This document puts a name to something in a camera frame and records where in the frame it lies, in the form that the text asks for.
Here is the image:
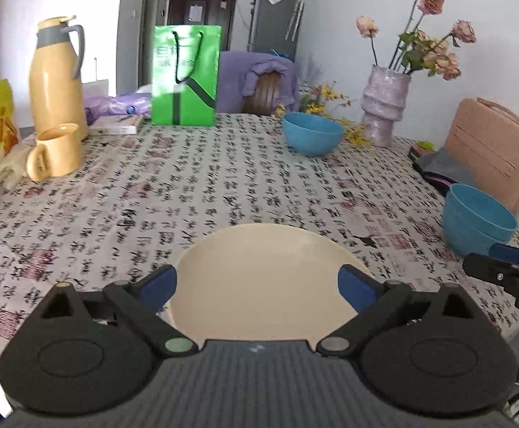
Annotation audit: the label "grey purple cloth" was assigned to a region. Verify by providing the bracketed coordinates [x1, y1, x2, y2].
[409, 140, 459, 194]

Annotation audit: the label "purple jacket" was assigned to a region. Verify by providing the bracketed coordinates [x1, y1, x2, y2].
[217, 50, 301, 114]

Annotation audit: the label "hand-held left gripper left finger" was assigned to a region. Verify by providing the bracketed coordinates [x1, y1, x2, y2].
[40, 264, 200, 358]

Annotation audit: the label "yellow flower sprig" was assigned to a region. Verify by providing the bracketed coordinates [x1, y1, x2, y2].
[275, 82, 372, 148]

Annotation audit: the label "white book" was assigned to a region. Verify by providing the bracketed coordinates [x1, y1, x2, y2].
[89, 113, 146, 135]

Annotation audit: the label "white plastic wrapper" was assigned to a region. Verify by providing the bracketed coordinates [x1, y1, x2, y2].
[0, 143, 37, 188]

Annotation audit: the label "yellow mug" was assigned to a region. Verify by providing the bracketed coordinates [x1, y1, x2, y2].
[26, 124, 84, 183]

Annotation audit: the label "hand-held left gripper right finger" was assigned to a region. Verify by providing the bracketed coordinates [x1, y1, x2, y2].
[315, 264, 479, 357]

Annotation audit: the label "green paper bag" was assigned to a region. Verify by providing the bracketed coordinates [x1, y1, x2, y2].
[151, 24, 222, 126]

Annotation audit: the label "cream plate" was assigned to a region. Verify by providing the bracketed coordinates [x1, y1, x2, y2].
[163, 224, 374, 353]

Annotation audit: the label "dark brown door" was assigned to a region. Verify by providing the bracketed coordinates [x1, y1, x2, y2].
[168, 0, 239, 52]

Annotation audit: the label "yellow thermos jug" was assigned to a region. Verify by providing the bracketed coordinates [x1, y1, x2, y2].
[28, 15, 90, 141]

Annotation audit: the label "purple plastic package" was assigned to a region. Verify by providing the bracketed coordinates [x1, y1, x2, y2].
[83, 91, 153, 126]

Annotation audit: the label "white umbrella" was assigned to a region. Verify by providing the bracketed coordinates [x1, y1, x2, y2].
[285, 0, 307, 41]

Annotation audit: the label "grey refrigerator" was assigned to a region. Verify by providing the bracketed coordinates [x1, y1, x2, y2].
[247, 0, 307, 61]

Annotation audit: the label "wooden chair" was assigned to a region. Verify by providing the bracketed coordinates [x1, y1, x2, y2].
[242, 71, 289, 117]

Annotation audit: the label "blue bowl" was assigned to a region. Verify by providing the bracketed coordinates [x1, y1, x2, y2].
[446, 184, 518, 241]
[283, 112, 345, 158]
[442, 205, 517, 257]

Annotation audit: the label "pink ceramic vase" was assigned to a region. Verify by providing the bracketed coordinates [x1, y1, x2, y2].
[360, 65, 412, 148]

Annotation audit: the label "pink case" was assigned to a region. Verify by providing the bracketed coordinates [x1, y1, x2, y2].
[444, 97, 519, 212]

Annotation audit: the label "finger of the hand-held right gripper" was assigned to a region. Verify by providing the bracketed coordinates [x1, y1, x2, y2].
[489, 243, 519, 272]
[462, 252, 519, 315]

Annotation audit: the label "dried rose bouquet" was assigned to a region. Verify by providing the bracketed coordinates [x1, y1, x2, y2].
[355, 0, 477, 82]

